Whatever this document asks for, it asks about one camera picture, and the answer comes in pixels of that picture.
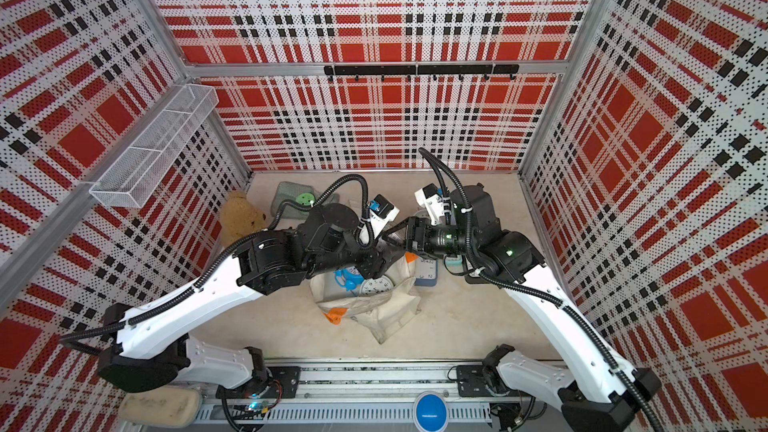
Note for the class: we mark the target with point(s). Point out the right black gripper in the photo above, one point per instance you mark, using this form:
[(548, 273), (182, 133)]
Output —
[(415, 225)]

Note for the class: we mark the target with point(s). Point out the beige sponge block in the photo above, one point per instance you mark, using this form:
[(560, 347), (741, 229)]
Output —
[(165, 407)]

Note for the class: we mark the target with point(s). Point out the green knitted cloth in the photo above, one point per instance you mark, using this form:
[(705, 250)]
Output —
[(287, 190)]

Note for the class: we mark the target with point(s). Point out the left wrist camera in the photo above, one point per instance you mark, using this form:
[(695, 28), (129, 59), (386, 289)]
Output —
[(382, 213)]

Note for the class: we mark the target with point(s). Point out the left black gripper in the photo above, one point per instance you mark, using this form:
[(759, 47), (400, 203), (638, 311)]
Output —
[(376, 262)]

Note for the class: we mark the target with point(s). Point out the blue square alarm clock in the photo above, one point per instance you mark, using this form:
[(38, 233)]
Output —
[(425, 272)]

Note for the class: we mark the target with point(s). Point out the brown plush dog toy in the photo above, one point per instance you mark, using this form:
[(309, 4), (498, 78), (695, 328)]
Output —
[(239, 218)]

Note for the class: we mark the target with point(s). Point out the cream canvas tote bag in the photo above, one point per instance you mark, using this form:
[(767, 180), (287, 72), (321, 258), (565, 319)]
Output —
[(383, 314)]

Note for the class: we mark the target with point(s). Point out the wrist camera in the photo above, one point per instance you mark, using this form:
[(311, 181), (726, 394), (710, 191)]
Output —
[(430, 199), (382, 213)]

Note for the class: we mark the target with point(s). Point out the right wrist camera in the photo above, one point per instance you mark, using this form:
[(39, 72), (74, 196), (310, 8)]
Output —
[(430, 199)]

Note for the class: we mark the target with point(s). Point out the black hook rail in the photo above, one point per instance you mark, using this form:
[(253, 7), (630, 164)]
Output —
[(421, 70)]

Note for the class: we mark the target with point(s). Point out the grey round clock in bag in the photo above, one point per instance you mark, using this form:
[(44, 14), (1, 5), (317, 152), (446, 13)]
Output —
[(370, 287)]

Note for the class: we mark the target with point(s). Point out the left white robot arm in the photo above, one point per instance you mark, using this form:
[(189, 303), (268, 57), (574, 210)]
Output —
[(140, 349)]

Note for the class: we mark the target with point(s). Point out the blue twin bell clock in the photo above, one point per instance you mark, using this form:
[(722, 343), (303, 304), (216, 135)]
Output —
[(349, 279)]

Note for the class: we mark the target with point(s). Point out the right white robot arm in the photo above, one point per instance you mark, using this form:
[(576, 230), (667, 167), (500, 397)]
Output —
[(598, 390)]

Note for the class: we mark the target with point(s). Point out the teal alarm clock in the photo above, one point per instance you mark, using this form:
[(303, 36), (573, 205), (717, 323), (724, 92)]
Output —
[(454, 265)]

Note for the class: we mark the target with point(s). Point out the white wire mesh basket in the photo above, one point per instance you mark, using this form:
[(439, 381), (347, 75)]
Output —
[(133, 177)]

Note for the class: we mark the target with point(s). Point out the green lidded small jar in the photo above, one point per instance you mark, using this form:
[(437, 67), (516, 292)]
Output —
[(306, 199)]

